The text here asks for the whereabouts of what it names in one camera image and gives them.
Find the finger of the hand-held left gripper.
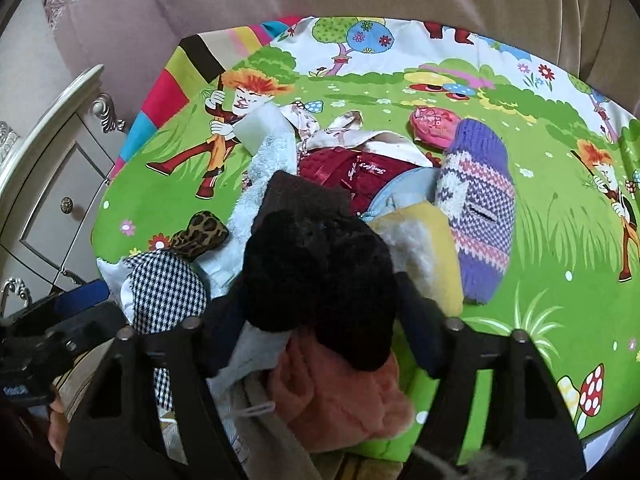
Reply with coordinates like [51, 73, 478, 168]
[30, 309, 128, 361]
[10, 280, 111, 326]

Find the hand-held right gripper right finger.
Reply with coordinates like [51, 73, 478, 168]
[392, 271, 588, 480]

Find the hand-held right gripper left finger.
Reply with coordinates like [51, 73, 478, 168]
[62, 300, 251, 480]

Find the black fluffy hat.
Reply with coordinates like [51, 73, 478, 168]
[242, 207, 401, 373]

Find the salmon pink fluffy garment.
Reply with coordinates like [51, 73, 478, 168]
[265, 330, 416, 453]

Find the yellow fluffy garment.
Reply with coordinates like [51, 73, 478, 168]
[370, 201, 466, 318]

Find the houndstooth cloth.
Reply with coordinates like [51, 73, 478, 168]
[122, 250, 208, 411]

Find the white carved nightstand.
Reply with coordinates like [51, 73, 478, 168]
[0, 64, 126, 318]

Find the leopard print cloth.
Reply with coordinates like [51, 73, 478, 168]
[170, 210, 231, 263]

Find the light blue garment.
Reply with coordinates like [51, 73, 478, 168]
[360, 166, 443, 223]

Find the dark red garment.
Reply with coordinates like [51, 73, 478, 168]
[297, 147, 436, 218]

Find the cream striped mattress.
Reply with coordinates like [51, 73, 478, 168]
[50, 340, 416, 480]

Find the brown knit hat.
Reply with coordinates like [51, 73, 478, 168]
[250, 170, 353, 241]

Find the small pink hat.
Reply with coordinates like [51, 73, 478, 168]
[409, 105, 461, 150]

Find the white fluffy scarf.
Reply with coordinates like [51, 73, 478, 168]
[200, 109, 301, 281]

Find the cartoon printed blanket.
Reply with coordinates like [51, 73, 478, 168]
[90, 15, 640, 466]

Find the white drawstring cloth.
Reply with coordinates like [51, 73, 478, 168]
[207, 320, 301, 480]

